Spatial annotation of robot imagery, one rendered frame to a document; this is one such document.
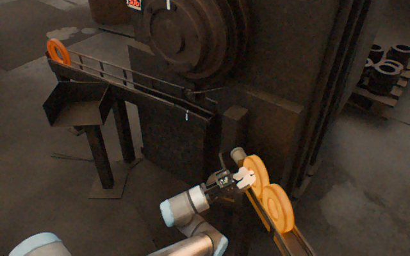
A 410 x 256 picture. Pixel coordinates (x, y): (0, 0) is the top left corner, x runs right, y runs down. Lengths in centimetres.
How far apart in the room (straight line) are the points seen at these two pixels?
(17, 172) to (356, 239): 212
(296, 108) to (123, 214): 121
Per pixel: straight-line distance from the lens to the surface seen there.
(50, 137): 262
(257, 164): 115
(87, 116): 171
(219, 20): 112
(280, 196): 105
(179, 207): 115
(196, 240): 113
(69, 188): 221
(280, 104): 129
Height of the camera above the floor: 163
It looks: 39 degrees down
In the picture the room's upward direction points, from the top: 1 degrees clockwise
